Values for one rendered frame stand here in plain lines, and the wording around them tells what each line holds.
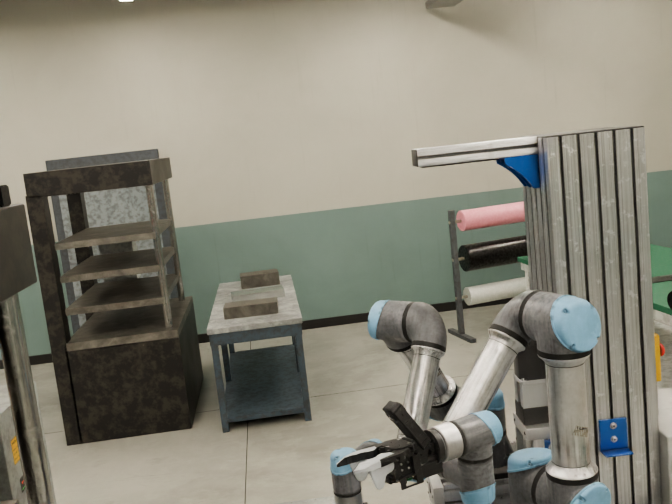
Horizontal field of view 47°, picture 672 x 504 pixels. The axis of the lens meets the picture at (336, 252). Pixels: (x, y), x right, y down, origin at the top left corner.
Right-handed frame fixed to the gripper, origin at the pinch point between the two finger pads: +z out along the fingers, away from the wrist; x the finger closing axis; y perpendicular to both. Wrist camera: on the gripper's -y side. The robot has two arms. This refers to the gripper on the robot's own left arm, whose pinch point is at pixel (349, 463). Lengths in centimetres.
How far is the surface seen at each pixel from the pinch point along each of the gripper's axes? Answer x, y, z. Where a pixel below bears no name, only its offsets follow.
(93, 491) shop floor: 386, 94, 2
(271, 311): 414, 8, -151
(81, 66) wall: 684, -258, -97
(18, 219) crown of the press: 63, -61, 45
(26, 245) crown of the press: 66, -55, 44
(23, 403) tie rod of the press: 68, -17, 51
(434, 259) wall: 585, 6, -422
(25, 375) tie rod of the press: 67, -24, 50
